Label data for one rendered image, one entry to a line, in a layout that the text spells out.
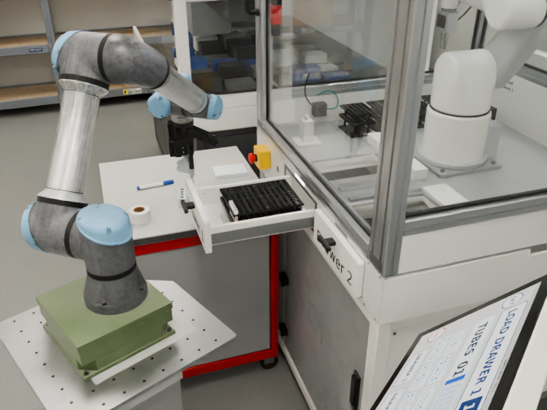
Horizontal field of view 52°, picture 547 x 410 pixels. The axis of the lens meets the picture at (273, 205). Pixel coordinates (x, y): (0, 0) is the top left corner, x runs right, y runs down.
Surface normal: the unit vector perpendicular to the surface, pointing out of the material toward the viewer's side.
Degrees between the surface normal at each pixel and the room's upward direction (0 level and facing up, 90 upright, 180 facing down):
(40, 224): 58
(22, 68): 90
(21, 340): 0
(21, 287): 0
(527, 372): 40
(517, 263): 90
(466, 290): 90
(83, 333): 1
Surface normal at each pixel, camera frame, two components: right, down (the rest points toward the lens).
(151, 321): 0.66, 0.37
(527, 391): 0.53, -0.49
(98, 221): 0.12, -0.85
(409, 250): 0.31, 0.47
